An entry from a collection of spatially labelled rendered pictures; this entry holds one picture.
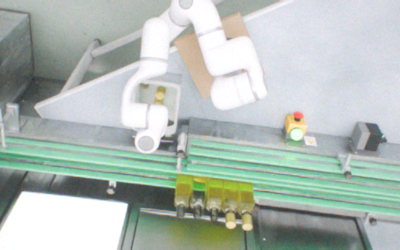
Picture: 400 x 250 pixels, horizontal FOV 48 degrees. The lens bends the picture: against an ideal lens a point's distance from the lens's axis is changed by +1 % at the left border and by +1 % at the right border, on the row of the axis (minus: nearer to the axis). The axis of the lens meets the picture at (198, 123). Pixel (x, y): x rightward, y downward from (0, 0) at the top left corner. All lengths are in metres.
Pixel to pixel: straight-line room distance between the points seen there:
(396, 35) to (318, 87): 0.31
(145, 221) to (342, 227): 0.80
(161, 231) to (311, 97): 0.76
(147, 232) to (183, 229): 0.13
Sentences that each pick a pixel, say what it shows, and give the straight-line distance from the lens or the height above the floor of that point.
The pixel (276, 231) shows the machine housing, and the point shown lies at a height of 1.01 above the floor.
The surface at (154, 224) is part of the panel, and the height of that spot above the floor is 1.08.
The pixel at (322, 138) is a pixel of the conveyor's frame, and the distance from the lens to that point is 1.84.
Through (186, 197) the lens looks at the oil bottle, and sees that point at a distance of 1.60.
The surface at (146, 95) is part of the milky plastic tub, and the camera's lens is 1.73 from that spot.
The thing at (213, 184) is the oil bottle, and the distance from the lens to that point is 1.66.
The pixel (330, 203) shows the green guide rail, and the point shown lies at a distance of 1.83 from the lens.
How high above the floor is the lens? 2.26
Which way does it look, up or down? 57 degrees down
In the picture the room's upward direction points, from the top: 176 degrees counter-clockwise
